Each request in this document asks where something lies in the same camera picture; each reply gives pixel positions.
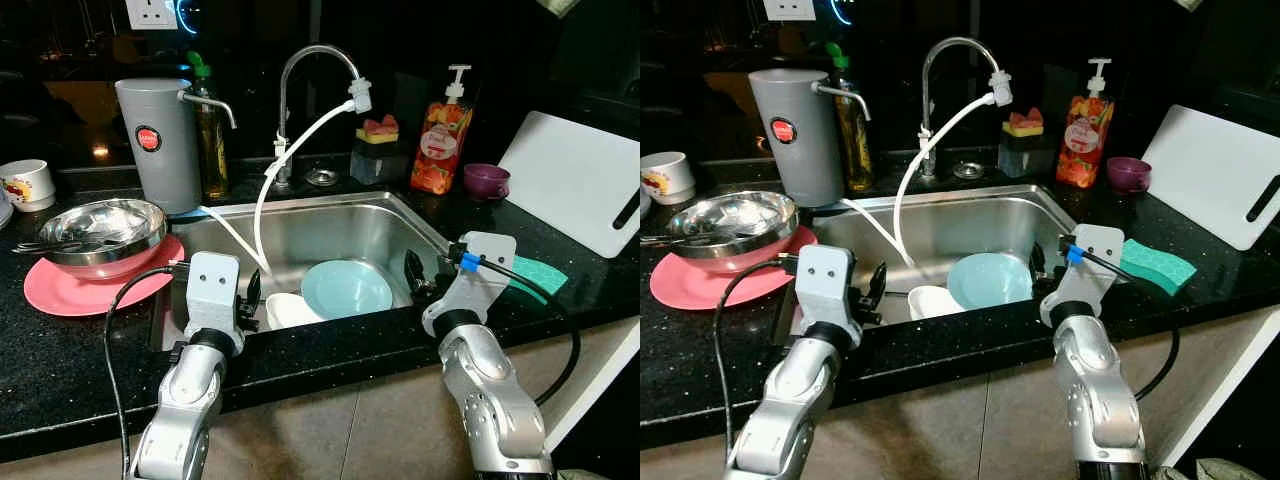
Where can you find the light blue plate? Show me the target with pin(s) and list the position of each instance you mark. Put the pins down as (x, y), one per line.
(345, 290)
(988, 282)

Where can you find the stainless steel bowl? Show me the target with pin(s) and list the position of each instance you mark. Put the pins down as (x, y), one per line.
(115, 220)
(745, 212)

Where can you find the pink plate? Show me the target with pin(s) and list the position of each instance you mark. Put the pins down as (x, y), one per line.
(690, 290)
(60, 295)

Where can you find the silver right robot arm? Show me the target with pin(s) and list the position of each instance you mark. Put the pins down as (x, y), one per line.
(1095, 400)
(490, 400)

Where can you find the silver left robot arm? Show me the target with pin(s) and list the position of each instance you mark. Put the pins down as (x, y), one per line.
(790, 400)
(185, 410)

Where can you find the white bowl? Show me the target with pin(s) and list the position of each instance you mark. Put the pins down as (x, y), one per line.
(932, 302)
(290, 312)

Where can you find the stainless steel sink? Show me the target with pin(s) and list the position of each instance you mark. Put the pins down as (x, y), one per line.
(320, 230)
(950, 225)

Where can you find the blue flat pad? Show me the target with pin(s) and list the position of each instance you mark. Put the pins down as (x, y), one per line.
(832, 205)
(197, 211)

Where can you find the dark sponge holder box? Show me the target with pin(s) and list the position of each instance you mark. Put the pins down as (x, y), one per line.
(1024, 157)
(378, 163)

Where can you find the green sponge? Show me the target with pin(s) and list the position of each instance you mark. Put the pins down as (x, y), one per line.
(1160, 268)
(540, 275)

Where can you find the purple cup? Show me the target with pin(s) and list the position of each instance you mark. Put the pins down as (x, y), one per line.
(1128, 175)
(486, 182)

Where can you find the round metal sink cap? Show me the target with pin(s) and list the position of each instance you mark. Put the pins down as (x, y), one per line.
(321, 177)
(969, 169)

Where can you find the orange dish soap pump bottle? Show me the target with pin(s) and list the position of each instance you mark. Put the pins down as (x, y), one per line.
(1085, 145)
(440, 150)

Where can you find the green-capped oil bottle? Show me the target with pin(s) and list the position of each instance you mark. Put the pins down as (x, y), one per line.
(857, 150)
(212, 155)

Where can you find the yellow and pink sponge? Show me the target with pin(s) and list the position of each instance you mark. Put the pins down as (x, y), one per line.
(379, 132)
(1023, 125)

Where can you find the grey water filter canister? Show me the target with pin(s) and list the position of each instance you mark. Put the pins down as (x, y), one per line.
(155, 175)
(795, 165)

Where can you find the white tape wrap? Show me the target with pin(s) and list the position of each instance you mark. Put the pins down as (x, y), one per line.
(927, 140)
(280, 148)

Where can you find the chrome gooseneck faucet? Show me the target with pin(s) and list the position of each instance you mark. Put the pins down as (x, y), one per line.
(283, 115)
(926, 110)

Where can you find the white cutting board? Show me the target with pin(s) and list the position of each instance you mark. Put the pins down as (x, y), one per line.
(572, 185)
(1210, 175)

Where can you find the white faucet diverter valve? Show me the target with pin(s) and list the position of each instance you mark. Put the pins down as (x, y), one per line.
(359, 96)
(1000, 88)

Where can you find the white cabinet panel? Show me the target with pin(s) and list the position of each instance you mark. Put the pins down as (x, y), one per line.
(1240, 365)
(605, 376)

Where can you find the steel cutlery piece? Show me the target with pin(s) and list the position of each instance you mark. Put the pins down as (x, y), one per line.
(45, 246)
(670, 239)

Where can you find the white printed mug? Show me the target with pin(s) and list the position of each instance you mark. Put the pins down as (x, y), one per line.
(667, 178)
(25, 185)

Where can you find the olive green cloth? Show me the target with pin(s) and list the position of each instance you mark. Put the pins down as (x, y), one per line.
(1225, 468)
(578, 475)

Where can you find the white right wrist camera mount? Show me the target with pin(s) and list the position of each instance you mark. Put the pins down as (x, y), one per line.
(470, 285)
(1085, 275)

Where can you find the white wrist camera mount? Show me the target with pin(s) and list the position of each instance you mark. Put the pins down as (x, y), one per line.
(470, 285)
(1085, 275)
(822, 285)
(212, 290)

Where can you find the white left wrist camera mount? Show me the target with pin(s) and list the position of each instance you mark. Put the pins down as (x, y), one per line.
(212, 290)
(822, 285)

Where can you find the white wall socket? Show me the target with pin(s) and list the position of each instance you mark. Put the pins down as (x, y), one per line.
(150, 13)
(788, 9)

